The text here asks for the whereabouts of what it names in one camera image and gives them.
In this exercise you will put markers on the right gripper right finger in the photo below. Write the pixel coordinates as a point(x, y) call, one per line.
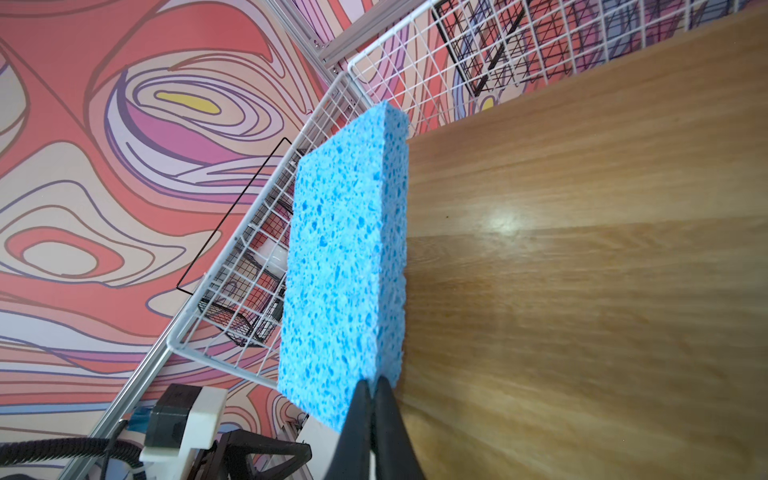
point(395, 458)

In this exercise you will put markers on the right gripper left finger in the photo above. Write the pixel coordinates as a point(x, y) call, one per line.
point(351, 459)

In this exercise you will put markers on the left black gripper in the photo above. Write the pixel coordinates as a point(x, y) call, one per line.
point(231, 457)

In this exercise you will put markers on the blue sponge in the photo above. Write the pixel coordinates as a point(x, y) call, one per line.
point(344, 313)

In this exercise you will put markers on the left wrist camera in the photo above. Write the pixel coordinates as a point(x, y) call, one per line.
point(183, 423)

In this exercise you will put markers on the white wire wooden shelf rack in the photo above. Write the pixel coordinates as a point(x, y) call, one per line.
point(587, 273)

